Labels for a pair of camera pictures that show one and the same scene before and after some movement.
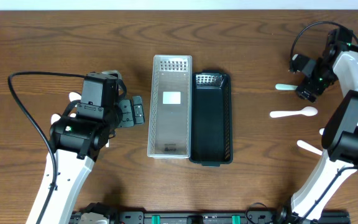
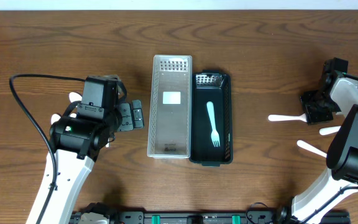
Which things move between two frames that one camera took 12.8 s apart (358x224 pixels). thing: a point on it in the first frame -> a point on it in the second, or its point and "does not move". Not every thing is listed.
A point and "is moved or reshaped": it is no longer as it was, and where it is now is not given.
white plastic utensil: [56, 117] does not move
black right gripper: [307, 83] -> [312, 118]
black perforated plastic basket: [211, 118] does not move
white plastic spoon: [73, 96] does not move
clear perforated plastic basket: [169, 135] does not move
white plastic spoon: [307, 111] is moved or reshaped
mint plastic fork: [283, 86] -> [215, 135]
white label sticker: [171, 98] does not move
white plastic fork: [299, 142] does not move
